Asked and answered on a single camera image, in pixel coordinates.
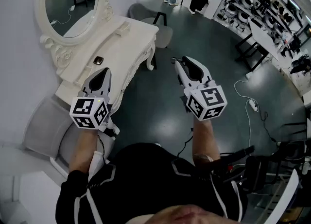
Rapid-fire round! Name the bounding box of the person's left forearm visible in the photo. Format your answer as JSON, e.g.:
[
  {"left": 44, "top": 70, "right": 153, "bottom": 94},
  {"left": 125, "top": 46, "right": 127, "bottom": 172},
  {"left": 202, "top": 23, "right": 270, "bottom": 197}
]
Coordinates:
[{"left": 69, "top": 127, "right": 103, "bottom": 175}]

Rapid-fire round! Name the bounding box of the grey chair with black frame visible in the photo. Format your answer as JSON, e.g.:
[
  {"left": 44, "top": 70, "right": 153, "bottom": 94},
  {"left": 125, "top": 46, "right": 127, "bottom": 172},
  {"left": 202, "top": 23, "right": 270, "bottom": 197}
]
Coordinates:
[{"left": 127, "top": 2, "right": 173, "bottom": 49}]

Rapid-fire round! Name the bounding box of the black body-worn pack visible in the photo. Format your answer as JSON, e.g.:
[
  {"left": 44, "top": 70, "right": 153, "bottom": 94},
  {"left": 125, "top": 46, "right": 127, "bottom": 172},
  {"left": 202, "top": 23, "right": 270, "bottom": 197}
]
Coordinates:
[{"left": 213, "top": 145, "right": 258, "bottom": 190}]

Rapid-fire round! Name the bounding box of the white power strip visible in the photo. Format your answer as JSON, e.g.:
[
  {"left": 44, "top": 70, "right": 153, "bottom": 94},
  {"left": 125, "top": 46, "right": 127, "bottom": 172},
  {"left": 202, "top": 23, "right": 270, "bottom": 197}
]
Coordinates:
[{"left": 247, "top": 98, "right": 259, "bottom": 112}]

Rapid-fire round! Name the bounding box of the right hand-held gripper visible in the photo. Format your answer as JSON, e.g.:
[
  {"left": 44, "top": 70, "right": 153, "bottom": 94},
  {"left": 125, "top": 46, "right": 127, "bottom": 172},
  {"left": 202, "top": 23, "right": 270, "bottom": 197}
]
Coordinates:
[{"left": 171, "top": 56, "right": 228, "bottom": 121}]

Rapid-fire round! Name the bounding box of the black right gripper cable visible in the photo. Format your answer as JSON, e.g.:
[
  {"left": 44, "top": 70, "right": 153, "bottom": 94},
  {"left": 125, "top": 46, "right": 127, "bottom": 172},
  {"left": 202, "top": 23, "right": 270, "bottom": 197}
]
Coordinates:
[{"left": 177, "top": 128, "right": 195, "bottom": 157}]

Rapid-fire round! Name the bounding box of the black office chair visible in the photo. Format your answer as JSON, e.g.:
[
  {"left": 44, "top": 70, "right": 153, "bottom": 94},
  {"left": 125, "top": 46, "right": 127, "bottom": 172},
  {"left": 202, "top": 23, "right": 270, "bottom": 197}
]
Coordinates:
[{"left": 274, "top": 121, "right": 311, "bottom": 175}]

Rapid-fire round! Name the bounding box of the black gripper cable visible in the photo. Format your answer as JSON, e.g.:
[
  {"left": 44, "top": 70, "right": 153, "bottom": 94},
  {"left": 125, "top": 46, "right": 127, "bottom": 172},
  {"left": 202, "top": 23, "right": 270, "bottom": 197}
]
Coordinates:
[
  {"left": 97, "top": 133, "right": 109, "bottom": 165},
  {"left": 177, "top": 128, "right": 195, "bottom": 157}
]

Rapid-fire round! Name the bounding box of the person's black shirt torso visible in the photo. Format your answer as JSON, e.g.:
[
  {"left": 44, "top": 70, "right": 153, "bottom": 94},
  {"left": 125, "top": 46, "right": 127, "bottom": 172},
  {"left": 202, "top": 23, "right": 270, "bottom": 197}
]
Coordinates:
[{"left": 55, "top": 142, "right": 248, "bottom": 224}]

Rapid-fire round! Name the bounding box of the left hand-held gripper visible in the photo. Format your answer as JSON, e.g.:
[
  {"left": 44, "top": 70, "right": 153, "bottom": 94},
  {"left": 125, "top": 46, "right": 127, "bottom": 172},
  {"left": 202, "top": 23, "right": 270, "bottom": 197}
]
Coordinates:
[{"left": 69, "top": 68, "right": 115, "bottom": 131}]

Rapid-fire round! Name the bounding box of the black floor cable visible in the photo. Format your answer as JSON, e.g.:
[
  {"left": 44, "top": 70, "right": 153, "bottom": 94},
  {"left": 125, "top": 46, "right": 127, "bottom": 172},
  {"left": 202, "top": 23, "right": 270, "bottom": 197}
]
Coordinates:
[{"left": 259, "top": 111, "right": 277, "bottom": 143}]

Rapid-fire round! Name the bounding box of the white table with black legs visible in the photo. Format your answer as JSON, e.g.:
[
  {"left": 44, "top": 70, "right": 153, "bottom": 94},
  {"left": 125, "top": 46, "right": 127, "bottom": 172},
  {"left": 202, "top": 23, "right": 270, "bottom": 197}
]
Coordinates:
[{"left": 235, "top": 20, "right": 280, "bottom": 72}]

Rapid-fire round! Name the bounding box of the person's right forearm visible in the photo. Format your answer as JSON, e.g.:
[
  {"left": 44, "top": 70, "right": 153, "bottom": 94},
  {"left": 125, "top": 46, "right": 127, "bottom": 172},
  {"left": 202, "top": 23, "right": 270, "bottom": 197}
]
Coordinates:
[{"left": 191, "top": 118, "right": 221, "bottom": 170}]

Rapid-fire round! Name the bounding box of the white power cable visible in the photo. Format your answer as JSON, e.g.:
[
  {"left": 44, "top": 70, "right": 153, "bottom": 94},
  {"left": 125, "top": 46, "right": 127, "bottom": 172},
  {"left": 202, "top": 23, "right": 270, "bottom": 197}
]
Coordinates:
[{"left": 234, "top": 80, "right": 256, "bottom": 147}]

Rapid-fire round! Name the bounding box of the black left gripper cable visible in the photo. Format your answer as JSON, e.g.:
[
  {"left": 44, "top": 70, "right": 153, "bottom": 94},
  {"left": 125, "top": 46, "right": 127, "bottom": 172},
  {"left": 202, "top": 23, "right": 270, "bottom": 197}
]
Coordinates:
[{"left": 97, "top": 133, "right": 109, "bottom": 165}]

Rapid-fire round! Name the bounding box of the shelf of white robot parts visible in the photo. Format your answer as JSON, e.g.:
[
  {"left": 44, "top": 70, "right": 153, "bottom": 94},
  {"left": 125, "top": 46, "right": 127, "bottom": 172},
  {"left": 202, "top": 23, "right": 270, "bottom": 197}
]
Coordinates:
[{"left": 212, "top": 0, "right": 311, "bottom": 46}]

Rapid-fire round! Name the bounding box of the grey upholstered chair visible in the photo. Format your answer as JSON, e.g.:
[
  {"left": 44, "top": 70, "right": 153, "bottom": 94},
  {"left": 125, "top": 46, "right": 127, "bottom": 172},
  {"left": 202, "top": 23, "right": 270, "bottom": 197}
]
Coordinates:
[{"left": 23, "top": 96, "right": 115, "bottom": 180}]

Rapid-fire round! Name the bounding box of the white box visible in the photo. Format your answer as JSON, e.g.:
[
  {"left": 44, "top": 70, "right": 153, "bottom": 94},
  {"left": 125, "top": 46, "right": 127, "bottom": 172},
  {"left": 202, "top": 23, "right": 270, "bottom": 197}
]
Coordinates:
[{"left": 0, "top": 169, "right": 61, "bottom": 224}]

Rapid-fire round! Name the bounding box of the white arm strap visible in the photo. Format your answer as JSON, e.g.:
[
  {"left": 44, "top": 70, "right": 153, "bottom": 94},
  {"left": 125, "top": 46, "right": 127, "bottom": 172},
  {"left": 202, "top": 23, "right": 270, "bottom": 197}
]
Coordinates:
[{"left": 87, "top": 151, "right": 103, "bottom": 182}]

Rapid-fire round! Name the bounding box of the white oval ornate mirror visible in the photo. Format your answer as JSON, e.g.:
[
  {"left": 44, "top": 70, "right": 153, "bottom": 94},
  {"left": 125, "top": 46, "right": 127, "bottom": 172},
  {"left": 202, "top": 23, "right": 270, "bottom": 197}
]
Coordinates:
[{"left": 35, "top": 0, "right": 114, "bottom": 75}]

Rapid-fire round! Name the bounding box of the white ornate dressing table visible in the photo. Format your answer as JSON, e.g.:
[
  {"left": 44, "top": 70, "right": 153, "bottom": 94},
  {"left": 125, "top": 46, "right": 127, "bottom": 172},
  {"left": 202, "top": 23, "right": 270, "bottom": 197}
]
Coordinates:
[{"left": 54, "top": 15, "right": 160, "bottom": 135}]

